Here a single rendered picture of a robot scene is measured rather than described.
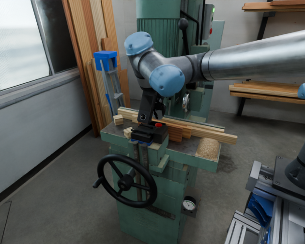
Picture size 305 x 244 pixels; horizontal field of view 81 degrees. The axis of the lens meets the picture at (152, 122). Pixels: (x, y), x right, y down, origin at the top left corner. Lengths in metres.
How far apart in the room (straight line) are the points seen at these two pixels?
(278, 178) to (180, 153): 0.43
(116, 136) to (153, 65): 0.56
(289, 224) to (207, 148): 0.41
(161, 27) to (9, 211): 1.87
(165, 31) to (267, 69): 0.47
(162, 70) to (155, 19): 0.36
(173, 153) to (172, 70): 0.49
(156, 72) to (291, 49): 0.25
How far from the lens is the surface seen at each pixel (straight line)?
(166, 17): 0.76
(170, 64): 0.43
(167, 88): 0.43
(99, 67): 1.76
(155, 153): 0.73
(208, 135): 0.91
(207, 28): 1.06
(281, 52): 0.38
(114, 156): 0.73
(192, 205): 0.93
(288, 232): 0.92
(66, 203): 1.90
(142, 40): 0.49
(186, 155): 0.81
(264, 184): 1.00
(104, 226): 1.67
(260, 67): 0.40
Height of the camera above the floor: 1.41
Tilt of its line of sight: 30 degrees down
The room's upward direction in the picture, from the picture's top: straight up
